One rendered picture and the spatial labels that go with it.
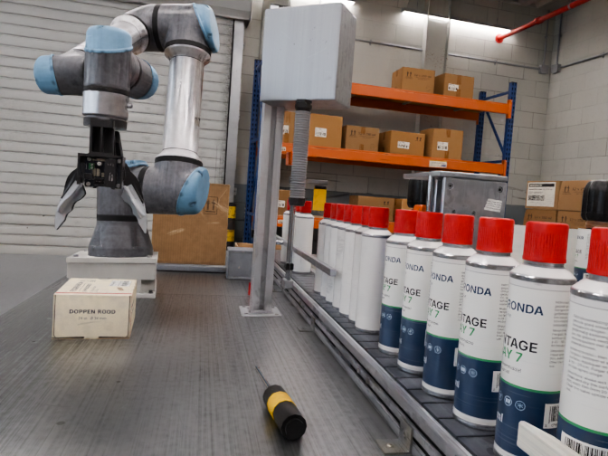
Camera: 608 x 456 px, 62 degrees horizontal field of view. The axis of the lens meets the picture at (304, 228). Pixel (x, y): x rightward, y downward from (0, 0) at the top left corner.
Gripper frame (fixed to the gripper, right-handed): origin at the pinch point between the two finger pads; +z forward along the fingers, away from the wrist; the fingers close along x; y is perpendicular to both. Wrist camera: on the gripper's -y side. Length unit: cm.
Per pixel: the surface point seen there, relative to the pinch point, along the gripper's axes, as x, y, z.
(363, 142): 202, -391, -60
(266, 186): 31.8, -11.0, -10.3
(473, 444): 39, 60, 11
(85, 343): -0.7, 10.8, 17.1
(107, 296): 2.1, 8.2, 9.9
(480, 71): 380, -467, -170
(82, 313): -1.6, 8.3, 12.8
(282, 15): 32, -6, -45
